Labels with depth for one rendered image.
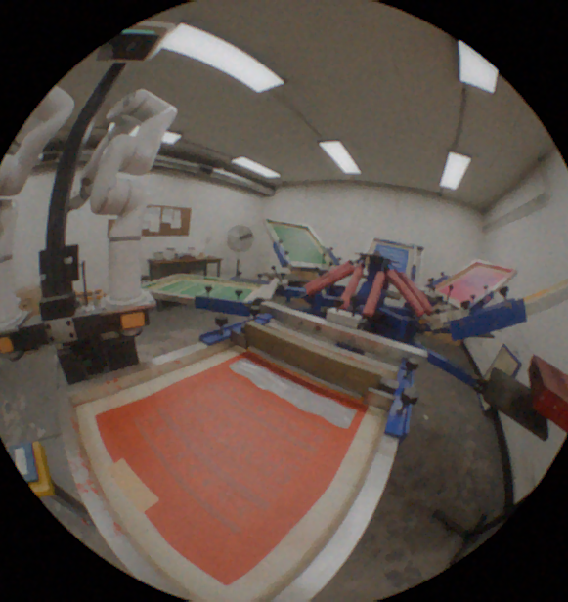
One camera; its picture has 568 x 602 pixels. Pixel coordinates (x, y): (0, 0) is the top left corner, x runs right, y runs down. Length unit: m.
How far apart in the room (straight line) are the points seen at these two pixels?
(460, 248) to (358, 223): 2.43
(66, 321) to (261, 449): 0.53
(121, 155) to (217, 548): 0.70
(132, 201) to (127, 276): 0.18
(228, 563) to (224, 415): 0.32
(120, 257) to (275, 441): 0.52
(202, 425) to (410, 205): 4.73
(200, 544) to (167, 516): 0.06
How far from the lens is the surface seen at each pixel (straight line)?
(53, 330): 0.61
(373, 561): 1.45
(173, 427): 0.44
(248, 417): 0.45
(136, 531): 0.38
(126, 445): 0.44
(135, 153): 0.54
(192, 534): 0.35
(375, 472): 0.38
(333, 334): 0.73
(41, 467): 0.53
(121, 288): 0.55
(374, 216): 4.72
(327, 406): 0.50
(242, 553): 0.34
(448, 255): 4.68
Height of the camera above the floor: 1.30
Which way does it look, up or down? 16 degrees down
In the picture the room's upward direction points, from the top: 7 degrees clockwise
